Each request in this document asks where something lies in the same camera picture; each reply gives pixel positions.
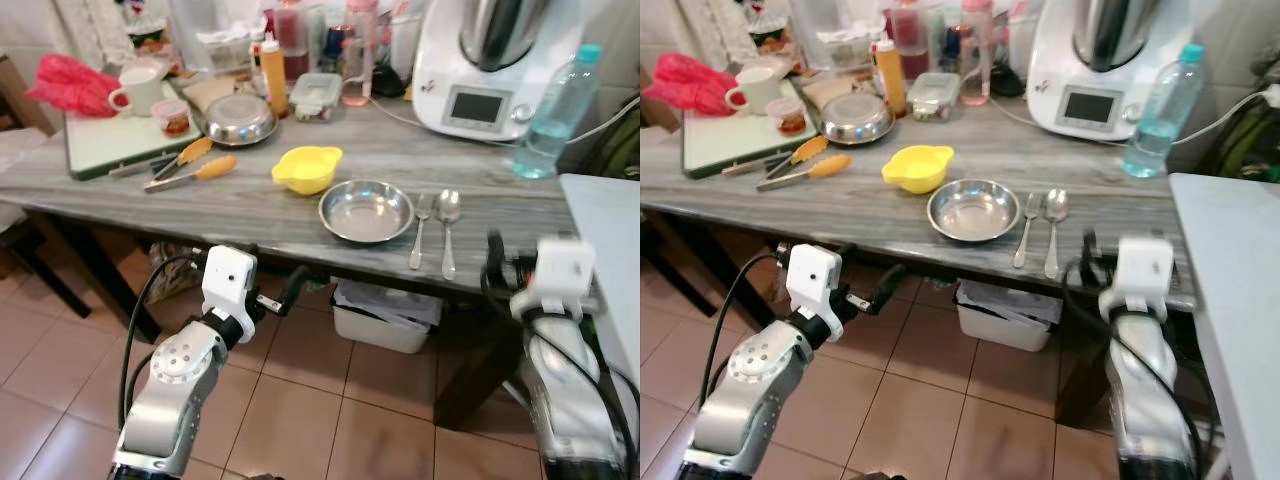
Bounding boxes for white mug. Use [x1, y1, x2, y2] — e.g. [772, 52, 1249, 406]
[724, 64, 787, 117]
[108, 64, 167, 119]

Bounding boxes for orange squeeze sauce bottle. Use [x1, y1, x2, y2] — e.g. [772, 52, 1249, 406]
[874, 32, 908, 119]
[259, 32, 290, 120]

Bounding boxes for white side table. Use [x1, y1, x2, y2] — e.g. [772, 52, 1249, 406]
[557, 172, 641, 426]
[1167, 172, 1280, 480]

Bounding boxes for dark wooden table leg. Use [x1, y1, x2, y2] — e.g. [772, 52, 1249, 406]
[433, 288, 525, 433]
[1053, 300, 1113, 431]

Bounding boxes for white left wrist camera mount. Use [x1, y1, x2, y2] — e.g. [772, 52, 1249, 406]
[200, 245, 260, 321]
[785, 243, 845, 321]

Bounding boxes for white green-edged cutting board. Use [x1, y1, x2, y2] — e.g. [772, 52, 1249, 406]
[682, 98, 824, 181]
[65, 98, 207, 182]

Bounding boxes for red plastic bag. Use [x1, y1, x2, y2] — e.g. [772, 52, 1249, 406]
[642, 54, 747, 117]
[25, 54, 127, 119]

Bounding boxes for pink drinking bottle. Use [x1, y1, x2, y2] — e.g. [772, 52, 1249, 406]
[959, 0, 997, 107]
[342, 0, 380, 108]

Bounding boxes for clear lidded plastic container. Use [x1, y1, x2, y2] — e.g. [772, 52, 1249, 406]
[908, 71, 962, 123]
[292, 72, 344, 124]

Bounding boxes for clear plastic food box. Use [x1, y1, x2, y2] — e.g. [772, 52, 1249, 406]
[194, 24, 262, 74]
[814, 24, 877, 73]

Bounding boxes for steel tongs orange tips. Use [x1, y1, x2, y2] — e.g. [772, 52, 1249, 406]
[721, 135, 830, 180]
[756, 153, 853, 194]
[143, 154, 240, 195]
[108, 136, 215, 182]

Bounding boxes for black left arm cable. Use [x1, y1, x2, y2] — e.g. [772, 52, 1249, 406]
[118, 254, 206, 433]
[700, 253, 793, 406]

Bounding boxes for shallow steel plate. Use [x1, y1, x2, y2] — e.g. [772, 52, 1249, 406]
[926, 178, 1023, 245]
[318, 179, 416, 246]

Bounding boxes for clear water bottle teal cap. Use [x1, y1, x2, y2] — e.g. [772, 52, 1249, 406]
[1121, 43, 1207, 180]
[511, 43, 604, 182]

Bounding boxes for dark red jar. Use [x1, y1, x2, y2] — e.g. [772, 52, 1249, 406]
[887, 0, 927, 83]
[271, 0, 312, 83]

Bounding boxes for small plastic sauce cup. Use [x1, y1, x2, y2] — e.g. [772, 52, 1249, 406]
[152, 99, 193, 139]
[767, 98, 808, 138]

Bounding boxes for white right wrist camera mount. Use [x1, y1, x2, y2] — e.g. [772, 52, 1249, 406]
[510, 237, 597, 321]
[1098, 237, 1174, 317]

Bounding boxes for steel spoon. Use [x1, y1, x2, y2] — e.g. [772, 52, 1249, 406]
[436, 188, 464, 282]
[1042, 187, 1070, 281]

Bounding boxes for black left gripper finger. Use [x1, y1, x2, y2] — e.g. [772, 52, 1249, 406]
[281, 266, 314, 315]
[868, 263, 909, 313]

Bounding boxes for white food processor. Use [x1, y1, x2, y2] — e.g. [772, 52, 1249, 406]
[1026, 0, 1203, 142]
[411, 0, 593, 144]

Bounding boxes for steel fork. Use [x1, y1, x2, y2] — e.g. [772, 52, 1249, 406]
[1012, 191, 1044, 270]
[408, 192, 434, 272]

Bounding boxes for dark green bag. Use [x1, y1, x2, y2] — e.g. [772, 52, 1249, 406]
[1198, 94, 1280, 183]
[588, 98, 641, 183]

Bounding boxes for small deep steel bowl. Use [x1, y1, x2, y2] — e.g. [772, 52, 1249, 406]
[818, 92, 897, 147]
[203, 93, 279, 148]

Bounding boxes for yellow plastic bowl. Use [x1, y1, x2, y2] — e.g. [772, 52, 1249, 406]
[271, 145, 345, 198]
[881, 144, 956, 196]

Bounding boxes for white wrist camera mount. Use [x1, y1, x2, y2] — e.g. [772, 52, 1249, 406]
[1098, 237, 1174, 317]
[510, 237, 597, 321]
[785, 243, 845, 321]
[200, 245, 260, 321]

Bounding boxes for white plastic storage bin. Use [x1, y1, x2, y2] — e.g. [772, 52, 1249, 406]
[954, 279, 1064, 354]
[331, 277, 444, 355]

